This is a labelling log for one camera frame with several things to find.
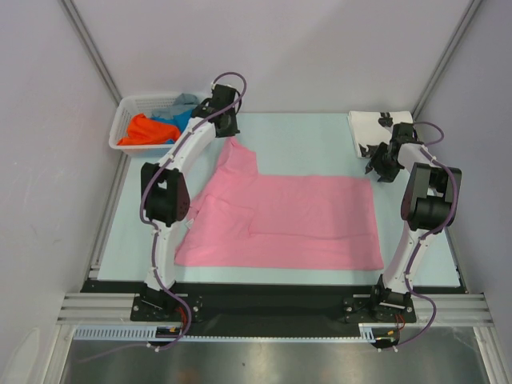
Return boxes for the pink t shirt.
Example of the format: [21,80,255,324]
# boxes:
[175,138,384,270]

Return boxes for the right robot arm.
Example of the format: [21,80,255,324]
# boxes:
[363,122,462,322]

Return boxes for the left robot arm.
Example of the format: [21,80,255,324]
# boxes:
[130,84,243,322]

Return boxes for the folded white printed t shirt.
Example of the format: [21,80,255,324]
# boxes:
[348,110,413,158]

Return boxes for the blue t shirt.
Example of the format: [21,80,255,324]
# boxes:
[151,109,192,144]

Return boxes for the grey t shirt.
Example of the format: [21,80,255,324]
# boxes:
[151,93,200,120]

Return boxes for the orange t shirt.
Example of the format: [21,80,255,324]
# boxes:
[118,114,182,146]

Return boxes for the white perforated plastic basket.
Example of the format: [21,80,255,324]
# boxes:
[108,92,212,159]

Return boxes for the aluminium frame rail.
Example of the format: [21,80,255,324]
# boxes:
[57,293,135,325]

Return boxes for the left slotted cable duct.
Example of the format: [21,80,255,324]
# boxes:
[74,324,189,342]

